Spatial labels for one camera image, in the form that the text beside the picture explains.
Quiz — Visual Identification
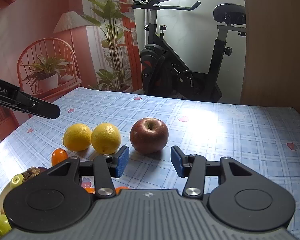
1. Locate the orange mandarin front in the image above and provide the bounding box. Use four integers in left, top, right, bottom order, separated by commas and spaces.
85, 186, 129, 196

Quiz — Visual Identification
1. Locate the orange mandarin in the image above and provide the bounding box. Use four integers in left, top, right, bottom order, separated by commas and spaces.
51, 148, 68, 166
85, 186, 129, 196

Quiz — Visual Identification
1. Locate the red apple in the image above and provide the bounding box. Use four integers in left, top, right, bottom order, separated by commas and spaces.
130, 118, 169, 154

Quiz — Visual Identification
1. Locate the dark purple mangosteen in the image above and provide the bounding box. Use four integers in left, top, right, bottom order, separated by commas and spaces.
22, 167, 47, 183

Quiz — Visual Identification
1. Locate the green apple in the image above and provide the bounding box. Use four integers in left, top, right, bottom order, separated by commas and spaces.
10, 173, 24, 189
0, 215, 12, 238

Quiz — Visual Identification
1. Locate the right yellow lemon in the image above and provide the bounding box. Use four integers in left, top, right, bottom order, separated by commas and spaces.
91, 122, 121, 154

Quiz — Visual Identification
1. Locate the yellow lemon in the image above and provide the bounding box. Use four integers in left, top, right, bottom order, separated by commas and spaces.
91, 122, 121, 154
63, 123, 92, 152

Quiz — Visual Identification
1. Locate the left yellow lemon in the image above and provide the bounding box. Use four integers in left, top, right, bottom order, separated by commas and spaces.
63, 123, 92, 152

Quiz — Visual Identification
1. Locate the printed room backdrop poster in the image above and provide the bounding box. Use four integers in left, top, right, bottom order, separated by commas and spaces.
0, 0, 143, 153

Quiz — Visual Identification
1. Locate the blue plaid tablecloth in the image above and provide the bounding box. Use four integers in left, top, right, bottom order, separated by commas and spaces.
0, 87, 300, 239

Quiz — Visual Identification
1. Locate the black exercise bike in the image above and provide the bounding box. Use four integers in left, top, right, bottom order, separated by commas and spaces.
132, 0, 246, 103

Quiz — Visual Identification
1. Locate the beige round plate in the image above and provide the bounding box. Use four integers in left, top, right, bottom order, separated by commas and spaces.
0, 182, 12, 215

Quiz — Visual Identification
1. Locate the wooden wardrobe panel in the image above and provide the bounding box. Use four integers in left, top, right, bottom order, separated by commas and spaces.
241, 0, 300, 114

